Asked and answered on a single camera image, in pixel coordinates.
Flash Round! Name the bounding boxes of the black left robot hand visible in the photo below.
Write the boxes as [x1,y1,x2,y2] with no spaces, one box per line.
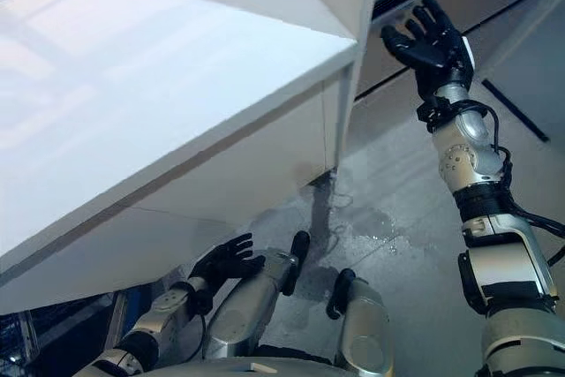
[187,232,266,295]

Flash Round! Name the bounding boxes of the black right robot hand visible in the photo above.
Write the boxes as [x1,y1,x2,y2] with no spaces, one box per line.
[380,0,478,102]

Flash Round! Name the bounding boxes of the stainless steel fridge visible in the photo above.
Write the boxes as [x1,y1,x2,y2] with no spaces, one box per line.
[348,0,565,145]

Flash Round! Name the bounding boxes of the white counter cabinet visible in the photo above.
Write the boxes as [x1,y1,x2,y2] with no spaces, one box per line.
[0,0,359,304]

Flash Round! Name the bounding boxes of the silver right robot leg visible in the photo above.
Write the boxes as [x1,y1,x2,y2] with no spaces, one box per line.
[325,268,395,367]

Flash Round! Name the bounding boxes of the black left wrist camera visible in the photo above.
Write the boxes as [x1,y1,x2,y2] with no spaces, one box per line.
[189,287,214,314]

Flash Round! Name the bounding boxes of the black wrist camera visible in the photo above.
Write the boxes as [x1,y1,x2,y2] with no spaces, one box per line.
[189,287,214,314]
[416,97,454,133]

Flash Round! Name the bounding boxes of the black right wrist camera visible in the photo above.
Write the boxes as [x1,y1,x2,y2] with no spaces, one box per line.
[416,97,454,133]

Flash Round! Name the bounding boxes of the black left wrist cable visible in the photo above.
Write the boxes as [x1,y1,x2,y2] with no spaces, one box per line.
[192,309,209,352]

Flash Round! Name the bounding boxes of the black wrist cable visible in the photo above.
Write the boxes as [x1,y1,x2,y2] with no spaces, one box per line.
[453,102,565,264]
[192,309,209,352]

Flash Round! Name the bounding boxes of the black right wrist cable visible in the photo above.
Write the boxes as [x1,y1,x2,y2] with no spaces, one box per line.
[453,102,565,264]

